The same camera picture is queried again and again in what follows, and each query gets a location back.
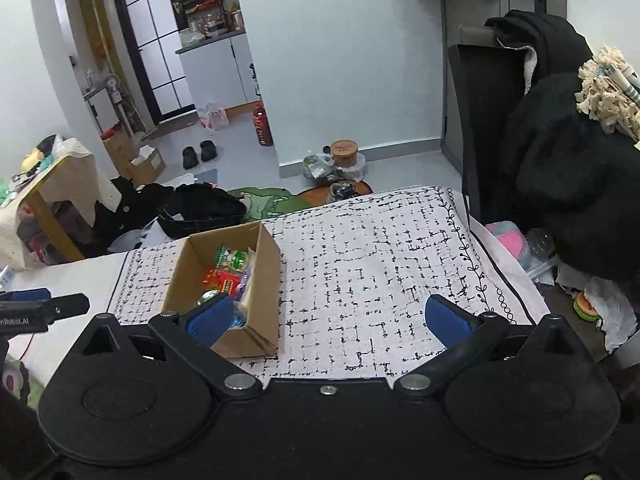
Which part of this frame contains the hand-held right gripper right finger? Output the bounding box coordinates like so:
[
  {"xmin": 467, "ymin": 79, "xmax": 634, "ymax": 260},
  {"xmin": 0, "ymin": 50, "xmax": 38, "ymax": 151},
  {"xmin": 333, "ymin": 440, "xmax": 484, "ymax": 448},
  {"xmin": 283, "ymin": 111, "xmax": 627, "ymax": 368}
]
[{"xmin": 393, "ymin": 294, "xmax": 578, "ymax": 401}]

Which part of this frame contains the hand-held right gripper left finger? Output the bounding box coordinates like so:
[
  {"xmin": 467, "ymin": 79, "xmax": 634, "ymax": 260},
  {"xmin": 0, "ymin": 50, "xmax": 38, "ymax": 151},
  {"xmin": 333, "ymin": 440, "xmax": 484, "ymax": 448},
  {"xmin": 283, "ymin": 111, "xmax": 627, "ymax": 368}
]
[{"xmin": 75, "ymin": 294, "xmax": 262, "ymax": 401}]

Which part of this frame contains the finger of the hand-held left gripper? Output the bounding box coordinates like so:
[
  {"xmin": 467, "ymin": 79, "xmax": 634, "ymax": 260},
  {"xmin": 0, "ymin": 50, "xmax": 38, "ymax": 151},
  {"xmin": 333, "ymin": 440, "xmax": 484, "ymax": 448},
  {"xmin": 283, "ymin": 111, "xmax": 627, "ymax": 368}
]
[
  {"xmin": 0, "ymin": 287, "xmax": 51, "ymax": 303},
  {"xmin": 47, "ymin": 294, "xmax": 91, "ymax": 320}
]

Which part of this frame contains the pile of snack packets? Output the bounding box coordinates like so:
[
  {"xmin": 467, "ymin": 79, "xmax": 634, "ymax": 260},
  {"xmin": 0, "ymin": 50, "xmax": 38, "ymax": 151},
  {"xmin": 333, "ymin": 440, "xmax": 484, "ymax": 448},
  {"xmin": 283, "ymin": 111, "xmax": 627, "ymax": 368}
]
[{"xmin": 197, "ymin": 244, "xmax": 258, "ymax": 331}]

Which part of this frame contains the brown cardboard box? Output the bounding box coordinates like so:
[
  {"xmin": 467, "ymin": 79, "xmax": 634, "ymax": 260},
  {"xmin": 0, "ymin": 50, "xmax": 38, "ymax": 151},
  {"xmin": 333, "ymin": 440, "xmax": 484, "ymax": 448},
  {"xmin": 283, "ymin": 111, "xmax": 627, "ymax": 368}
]
[{"xmin": 161, "ymin": 221, "xmax": 282, "ymax": 359}]

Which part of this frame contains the plain white bedding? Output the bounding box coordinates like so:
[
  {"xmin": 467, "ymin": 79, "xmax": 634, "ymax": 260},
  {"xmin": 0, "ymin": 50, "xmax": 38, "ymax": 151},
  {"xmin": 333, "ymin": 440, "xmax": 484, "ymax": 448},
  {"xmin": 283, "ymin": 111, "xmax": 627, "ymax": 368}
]
[{"xmin": 0, "ymin": 250, "xmax": 128, "ymax": 376}]

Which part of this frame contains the yellow wooden table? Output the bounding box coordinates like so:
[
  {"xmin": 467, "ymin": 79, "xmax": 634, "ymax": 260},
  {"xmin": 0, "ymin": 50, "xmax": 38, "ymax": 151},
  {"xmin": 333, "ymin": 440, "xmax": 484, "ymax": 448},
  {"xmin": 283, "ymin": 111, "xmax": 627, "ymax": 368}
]
[{"xmin": 20, "ymin": 152, "xmax": 96, "ymax": 264}]

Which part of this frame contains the black duffel bag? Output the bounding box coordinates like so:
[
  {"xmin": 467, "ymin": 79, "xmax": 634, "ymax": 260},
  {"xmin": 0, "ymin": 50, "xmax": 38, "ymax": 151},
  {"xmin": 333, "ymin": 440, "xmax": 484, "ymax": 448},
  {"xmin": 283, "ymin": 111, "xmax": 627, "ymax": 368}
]
[{"xmin": 157, "ymin": 183, "xmax": 248, "ymax": 240}]

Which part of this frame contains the black clothes heap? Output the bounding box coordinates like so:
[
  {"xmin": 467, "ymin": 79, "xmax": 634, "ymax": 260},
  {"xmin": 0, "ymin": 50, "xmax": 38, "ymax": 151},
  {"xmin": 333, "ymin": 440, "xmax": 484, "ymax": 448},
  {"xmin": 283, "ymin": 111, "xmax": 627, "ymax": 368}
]
[{"xmin": 95, "ymin": 176, "xmax": 173, "ymax": 256}]

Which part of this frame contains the clear plastic bottle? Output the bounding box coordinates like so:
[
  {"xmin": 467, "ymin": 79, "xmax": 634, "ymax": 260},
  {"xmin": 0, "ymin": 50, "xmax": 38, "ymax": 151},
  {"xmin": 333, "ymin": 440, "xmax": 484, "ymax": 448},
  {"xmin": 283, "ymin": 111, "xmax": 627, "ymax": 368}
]
[{"xmin": 525, "ymin": 227, "xmax": 556, "ymax": 267}]

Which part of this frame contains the dotted cream tablecloth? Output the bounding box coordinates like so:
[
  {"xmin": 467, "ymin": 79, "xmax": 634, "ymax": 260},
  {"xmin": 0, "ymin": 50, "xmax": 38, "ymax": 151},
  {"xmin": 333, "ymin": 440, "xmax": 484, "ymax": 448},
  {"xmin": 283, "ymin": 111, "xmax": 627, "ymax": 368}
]
[{"xmin": 0, "ymin": 135, "xmax": 123, "ymax": 272}]

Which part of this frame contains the green crocodile rug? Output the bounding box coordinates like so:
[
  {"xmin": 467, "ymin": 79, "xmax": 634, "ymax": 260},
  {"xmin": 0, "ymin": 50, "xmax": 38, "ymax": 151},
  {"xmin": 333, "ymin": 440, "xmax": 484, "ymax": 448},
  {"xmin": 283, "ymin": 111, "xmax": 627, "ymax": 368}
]
[{"xmin": 227, "ymin": 186, "xmax": 306, "ymax": 221}]

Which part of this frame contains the burger toy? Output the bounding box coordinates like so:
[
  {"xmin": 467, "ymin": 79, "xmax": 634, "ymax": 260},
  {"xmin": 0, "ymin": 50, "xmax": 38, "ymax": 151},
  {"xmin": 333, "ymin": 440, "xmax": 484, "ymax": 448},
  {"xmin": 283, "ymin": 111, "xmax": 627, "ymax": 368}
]
[{"xmin": 572, "ymin": 291, "xmax": 601, "ymax": 322}]

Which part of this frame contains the black-haired doll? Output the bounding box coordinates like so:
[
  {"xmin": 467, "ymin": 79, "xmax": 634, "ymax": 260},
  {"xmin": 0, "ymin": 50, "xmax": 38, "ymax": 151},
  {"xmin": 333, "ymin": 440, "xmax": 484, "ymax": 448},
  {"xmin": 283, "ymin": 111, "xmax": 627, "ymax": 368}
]
[{"xmin": 22, "ymin": 135, "xmax": 63, "ymax": 173}]

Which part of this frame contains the orange round mat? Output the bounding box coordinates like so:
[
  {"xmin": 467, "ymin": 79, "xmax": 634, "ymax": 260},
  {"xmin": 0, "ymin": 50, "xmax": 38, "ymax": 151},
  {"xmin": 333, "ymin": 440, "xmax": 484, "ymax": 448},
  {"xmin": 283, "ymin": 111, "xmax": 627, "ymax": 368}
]
[{"xmin": 299, "ymin": 178, "xmax": 373, "ymax": 206}]

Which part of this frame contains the small open cardboard carton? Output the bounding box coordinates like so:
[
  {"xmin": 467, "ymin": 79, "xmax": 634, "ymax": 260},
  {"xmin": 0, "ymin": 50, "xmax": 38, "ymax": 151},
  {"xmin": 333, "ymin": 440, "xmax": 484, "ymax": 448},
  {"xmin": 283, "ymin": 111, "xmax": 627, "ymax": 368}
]
[{"xmin": 129, "ymin": 145, "xmax": 167, "ymax": 186}]

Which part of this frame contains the large floor cardboard carton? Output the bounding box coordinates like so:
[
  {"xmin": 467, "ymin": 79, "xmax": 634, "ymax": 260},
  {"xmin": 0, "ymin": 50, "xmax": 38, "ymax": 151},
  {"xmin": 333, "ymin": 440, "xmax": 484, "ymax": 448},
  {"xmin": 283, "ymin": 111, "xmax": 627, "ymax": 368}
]
[{"xmin": 102, "ymin": 127, "xmax": 138, "ymax": 177}]

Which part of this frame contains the white plastic bag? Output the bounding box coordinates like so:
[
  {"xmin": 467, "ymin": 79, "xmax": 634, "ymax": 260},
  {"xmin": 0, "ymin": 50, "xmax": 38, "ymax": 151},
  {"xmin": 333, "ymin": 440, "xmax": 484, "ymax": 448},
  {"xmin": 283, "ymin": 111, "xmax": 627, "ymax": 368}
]
[{"xmin": 582, "ymin": 275, "xmax": 638, "ymax": 353}]

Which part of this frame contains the grey sneaker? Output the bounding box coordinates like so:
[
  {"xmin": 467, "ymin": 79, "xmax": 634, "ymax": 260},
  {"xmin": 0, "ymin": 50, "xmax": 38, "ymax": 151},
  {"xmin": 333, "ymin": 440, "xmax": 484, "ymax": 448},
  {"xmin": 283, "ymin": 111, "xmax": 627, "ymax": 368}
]
[{"xmin": 327, "ymin": 182, "xmax": 357, "ymax": 204}]

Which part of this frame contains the clear plastic trash bag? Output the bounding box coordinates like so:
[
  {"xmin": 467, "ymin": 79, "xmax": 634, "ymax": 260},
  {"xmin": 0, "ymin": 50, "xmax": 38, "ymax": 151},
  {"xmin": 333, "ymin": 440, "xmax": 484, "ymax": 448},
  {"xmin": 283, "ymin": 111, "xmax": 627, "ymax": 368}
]
[{"xmin": 302, "ymin": 152, "xmax": 335, "ymax": 180}]

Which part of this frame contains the brown paper tub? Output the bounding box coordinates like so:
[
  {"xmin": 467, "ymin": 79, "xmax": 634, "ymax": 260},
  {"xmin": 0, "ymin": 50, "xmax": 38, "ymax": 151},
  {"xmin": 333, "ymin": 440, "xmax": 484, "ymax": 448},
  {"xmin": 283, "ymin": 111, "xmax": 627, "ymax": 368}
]
[{"xmin": 330, "ymin": 140, "xmax": 362, "ymax": 168}]

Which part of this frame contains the black fleece coat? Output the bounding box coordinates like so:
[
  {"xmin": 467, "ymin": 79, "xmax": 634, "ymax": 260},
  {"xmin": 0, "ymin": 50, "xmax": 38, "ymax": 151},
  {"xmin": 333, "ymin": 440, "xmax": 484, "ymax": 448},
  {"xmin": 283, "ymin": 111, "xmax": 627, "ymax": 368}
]
[{"xmin": 485, "ymin": 9, "xmax": 640, "ymax": 282}]

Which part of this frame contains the red-labelled oil bottle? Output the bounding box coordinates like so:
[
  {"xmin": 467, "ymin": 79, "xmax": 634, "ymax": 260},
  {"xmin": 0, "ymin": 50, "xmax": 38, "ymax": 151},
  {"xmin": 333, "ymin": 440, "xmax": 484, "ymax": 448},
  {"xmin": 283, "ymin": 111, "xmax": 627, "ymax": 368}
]
[{"xmin": 252, "ymin": 102, "xmax": 274, "ymax": 147}]

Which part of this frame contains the pink plastic bag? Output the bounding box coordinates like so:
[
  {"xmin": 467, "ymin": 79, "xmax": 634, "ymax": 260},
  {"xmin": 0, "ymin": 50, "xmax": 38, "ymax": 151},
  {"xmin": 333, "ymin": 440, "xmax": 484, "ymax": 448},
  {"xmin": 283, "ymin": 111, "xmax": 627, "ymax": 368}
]
[{"xmin": 196, "ymin": 102, "xmax": 230, "ymax": 131}]

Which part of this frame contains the white standing fan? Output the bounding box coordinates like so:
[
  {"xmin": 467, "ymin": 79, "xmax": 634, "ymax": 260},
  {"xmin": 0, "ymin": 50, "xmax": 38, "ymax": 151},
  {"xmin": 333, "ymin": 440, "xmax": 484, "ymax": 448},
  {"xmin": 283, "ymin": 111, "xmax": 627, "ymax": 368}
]
[{"xmin": 102, "ymin": 72, "xmax": 126, "ymax": 106}]

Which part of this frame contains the white kitchen cabinet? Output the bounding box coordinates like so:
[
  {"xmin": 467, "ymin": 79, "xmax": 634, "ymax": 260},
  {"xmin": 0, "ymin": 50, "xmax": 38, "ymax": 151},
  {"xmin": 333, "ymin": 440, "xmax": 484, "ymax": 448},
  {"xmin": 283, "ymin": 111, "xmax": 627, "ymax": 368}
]
[{"xmin": 175, "ymin": 32, "xmax": 256, "ymax": 111}]

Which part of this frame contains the black-framed glass door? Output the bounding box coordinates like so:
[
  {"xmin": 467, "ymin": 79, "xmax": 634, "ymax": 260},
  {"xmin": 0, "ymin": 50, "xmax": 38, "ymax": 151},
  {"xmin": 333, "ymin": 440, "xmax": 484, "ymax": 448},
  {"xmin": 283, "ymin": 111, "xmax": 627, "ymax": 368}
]
[{"xmin": 110, "ymin": 0, "xmax": 198, "ymax": 126}]

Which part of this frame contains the cream fringed scarf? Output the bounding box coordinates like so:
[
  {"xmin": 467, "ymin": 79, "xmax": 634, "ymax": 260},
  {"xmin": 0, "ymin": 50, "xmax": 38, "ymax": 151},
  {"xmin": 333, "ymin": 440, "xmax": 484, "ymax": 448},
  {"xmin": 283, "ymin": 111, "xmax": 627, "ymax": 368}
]
[{"xmin": 576, "ymin": 45, "xmax": 640, "ymax": 142}]

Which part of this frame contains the row of kitchen jars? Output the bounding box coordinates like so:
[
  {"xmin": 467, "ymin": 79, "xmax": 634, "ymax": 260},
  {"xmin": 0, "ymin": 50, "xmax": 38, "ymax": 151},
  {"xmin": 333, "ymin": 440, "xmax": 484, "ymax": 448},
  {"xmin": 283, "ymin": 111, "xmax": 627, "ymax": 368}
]
[{"xmin": 172, "ymin": 0, "xmax": 246, "ymax": 37}]

